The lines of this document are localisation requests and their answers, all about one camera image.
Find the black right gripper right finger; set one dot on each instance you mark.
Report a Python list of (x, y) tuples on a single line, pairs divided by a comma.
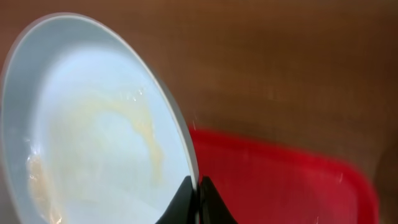
[(212, 208)]

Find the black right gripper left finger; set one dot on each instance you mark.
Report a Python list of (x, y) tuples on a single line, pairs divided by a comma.
[(182, 208)]

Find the light green plate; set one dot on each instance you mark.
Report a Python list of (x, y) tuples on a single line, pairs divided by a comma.
[(88, 133)]

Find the red plastic tray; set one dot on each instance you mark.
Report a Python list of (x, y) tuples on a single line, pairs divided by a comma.
[(264, 183)]

